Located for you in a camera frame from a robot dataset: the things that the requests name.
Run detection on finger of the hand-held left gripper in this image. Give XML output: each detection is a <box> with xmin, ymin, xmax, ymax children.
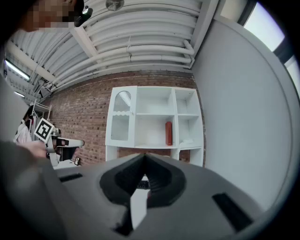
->
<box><xmin>56</xmin><ymin>138</ymin><xmax>85</xmax><ymax>148</ymax></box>

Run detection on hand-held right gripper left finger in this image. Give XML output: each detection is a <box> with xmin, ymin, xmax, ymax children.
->
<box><xmin>99</xmin><ymin>153</ymin><xmax>146</xmax><ymax>207</ymax></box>

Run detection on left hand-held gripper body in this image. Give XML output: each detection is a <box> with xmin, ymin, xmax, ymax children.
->
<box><xmin>34</xmin><ymin>118</ymin><xmax>78</xmax><ymax>167</ymax></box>

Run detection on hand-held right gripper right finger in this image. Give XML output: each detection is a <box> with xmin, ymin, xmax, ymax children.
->
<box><xmin>145</xmin><ymin>153</ymin><xmax>187</xmax><ymax>209</ymax></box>

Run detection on red book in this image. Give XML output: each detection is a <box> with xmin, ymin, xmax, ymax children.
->
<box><xmin>165</xmin><ymin>121</ymin><xmax>173</xmax><ymax>146</ymax></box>

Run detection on person's left forearm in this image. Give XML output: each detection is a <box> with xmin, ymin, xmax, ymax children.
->
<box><xmin>16</xmin><ymin>140</ymin><xmax>49</xmax><ymax>159</ymax></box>

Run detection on person's right forearm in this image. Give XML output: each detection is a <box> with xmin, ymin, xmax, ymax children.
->
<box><xmin>0</xmin><ymin>140</ymin><xmax>66</xmax><ymax>240</ymax></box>

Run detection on white desk with shelf hutch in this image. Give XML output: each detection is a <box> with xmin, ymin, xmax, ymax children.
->
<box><xmin>105</xmin><ymin>86</ymin><xmax>204</xmax><ymax>230</ymax></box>

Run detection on white metal rack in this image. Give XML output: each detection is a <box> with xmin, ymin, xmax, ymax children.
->
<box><xmin>30</xmin><ymin>99</ymin><xmax>52</xmax><ymax>122</ymax></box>

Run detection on white side table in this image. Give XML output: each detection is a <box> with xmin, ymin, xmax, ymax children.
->
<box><xmin>52</xmin><ymin>159</ymin><xmax>82</xmax><ymax>170</ymax></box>

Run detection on person's grey shirt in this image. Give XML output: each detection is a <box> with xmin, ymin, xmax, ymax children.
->
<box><xmin>0</xmin><ymin>75</ymin><xmax>30</xmax><ymax>143</ymax></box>

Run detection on black ceiling-mounted device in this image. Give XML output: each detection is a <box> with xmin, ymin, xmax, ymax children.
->
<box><xmin>38</xmin><ymin>81</ymin><xmax>52</xmax><ymax>98</ymax></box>

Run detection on white ribbed-glass cabinet door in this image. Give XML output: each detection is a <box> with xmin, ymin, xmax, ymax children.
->
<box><xmin>105</xmin><ymin>86</ymin><xmax>138</xmax><ymax>148</ymax></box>

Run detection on fluorescent tube light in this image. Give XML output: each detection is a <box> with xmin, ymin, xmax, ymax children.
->
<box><xmin>4</xmin><ymin>58</ymin><xmax>31</xmax><ymax>80</ymax></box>

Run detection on white ceiling pipes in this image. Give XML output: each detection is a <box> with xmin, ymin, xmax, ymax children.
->
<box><xmin>44</xmin><ymin>0</ymin><xmax>204</xmax><ymax>92</ymax></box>

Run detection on person's head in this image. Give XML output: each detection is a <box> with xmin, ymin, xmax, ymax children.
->
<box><xmin>20</xmin><ymin>0</ymin><xmax>78</xmax><ymax>32</ymax></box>

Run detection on round ceiling fixture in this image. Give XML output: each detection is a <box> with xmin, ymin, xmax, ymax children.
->
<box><xmin>105</xmin><ymin>0</ymin><xmax>125</xmax><ymax>11</ymax></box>

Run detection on window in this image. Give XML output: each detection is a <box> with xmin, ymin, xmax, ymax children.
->
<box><xmin>238</xmin><ymin>2</ymin><xmax>300</xmax><ymax>94</ymax></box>

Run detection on black head-worn camera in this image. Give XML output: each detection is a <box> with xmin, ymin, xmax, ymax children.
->
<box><xmin>74</xmin><ymin>0</ymin><xmax>93</xmax><ymax>28</ymax></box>

